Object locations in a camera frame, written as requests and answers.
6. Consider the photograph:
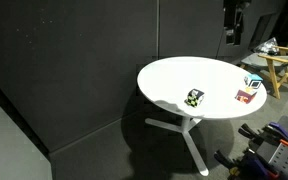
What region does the black green checkered block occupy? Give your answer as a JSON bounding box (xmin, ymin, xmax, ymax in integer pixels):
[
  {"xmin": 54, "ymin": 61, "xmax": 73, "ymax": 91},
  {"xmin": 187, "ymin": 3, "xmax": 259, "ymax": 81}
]
[{"xmin": 185, "ymin": 89, "xmax": 205, "ymax": 107}]

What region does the blue white number block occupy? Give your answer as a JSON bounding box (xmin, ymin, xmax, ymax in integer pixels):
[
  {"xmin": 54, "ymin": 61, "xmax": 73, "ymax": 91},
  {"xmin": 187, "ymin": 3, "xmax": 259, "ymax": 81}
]
[{"xmin": 244, "ymin": 74, "xmax": 263, "ymax": 89}]

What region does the round white table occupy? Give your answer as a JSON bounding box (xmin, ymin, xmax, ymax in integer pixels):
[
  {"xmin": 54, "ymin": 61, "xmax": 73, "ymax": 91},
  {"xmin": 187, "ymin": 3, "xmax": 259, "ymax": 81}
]
[{"xmin": 137, "ymin": 56, "xmax": 267, "ymax": 176}]

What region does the purple black clamp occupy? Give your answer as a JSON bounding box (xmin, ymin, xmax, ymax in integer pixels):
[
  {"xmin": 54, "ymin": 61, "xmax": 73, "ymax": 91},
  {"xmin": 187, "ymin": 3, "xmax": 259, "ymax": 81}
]
[{"xmin": 214, "ymin": 150, "xmax": 280, "ymax": 180}]

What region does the silver plastic bag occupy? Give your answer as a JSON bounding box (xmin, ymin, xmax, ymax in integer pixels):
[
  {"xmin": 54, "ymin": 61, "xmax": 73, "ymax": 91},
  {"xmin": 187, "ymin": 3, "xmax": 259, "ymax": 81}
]
[{"xmin": 253, "ymin": 37, "xmax": 279, "ymax": 55}]

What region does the wooden armchair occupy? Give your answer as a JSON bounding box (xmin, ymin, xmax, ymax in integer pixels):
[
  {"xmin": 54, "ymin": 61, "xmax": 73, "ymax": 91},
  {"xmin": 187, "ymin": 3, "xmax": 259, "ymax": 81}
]
[{"xmin": 240, "ymin": 46, "xmax": 288, "ymax": 99}]

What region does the purple orange clamp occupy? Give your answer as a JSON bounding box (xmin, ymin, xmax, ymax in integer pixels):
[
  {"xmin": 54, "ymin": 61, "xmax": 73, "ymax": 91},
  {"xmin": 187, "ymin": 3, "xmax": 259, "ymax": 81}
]
[{"xmin": 263, "ymin": 122, "xmax": 288, "ymax": 146}]

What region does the black perforated cart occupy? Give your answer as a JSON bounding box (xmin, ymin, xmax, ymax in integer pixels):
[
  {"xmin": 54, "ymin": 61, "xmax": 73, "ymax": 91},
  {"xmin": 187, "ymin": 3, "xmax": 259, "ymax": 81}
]
[{"xmin": 247, "ymin": 116, "xmax": 288, "ymax": 180}]

